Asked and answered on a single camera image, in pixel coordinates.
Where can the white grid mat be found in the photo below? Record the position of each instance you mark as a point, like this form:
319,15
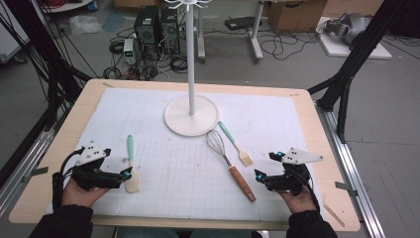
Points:
185,185

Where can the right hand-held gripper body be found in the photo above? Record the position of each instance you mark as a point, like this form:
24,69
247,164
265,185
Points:
290,181

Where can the thin wooden stick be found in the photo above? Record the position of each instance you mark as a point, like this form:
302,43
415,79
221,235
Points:
334,213

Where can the grey metal bracket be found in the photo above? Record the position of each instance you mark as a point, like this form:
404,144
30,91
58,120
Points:
346,187
36,172

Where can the person's left hand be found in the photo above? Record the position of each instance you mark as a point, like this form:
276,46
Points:
79,196

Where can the white floor board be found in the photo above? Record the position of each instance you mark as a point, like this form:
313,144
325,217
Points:
369,51

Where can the flat black device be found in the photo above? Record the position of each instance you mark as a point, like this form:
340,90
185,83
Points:
239,22

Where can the aluminium rail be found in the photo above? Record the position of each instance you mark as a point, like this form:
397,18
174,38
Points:
20,172
356,172

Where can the grey bench power supply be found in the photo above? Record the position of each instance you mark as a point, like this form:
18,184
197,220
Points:
129,51

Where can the grey helmet-shaped device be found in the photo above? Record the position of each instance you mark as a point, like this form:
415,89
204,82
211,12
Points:
351,28

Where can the person's right hand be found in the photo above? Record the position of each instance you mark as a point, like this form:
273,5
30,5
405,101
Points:
300,203

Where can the large cardboard box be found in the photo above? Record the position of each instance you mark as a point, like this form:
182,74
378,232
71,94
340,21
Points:
295,16

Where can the black computer tower green label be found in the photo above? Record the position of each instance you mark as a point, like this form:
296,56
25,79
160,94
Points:
145,33

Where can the black metal frame post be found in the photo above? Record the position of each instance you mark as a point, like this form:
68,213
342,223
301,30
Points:
360,49
43,49

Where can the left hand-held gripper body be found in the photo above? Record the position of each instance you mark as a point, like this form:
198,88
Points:
89,177

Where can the white table leg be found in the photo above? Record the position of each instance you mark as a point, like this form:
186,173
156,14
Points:
257,33
200,36

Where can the white utensil rack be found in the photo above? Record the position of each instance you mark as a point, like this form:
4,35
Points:
190,66

